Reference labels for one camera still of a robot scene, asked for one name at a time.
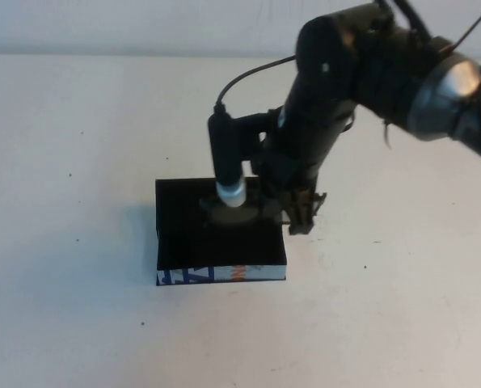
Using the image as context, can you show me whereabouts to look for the long thin black zip tie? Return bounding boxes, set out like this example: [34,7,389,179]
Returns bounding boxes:
[454,0,481,45]

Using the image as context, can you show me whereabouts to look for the dark tortoiseshell frame glasses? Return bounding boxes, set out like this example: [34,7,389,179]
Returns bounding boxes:
[199,192,285,226]

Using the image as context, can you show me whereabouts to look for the right arm looped black cable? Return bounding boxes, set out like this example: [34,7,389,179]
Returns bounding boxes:
[335,105,357,134]

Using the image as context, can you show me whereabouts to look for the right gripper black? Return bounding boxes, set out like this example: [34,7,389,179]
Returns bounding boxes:
[252,151,328,237]

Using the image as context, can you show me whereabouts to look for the black glasses case box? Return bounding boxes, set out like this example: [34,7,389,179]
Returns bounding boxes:
[154,177,288,286]

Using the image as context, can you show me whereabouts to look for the right camera mount black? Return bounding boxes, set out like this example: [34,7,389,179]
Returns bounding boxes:
[231,108,284,162]

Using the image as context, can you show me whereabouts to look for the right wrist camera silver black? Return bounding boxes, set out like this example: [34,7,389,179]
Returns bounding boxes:
[206,103,250,209]

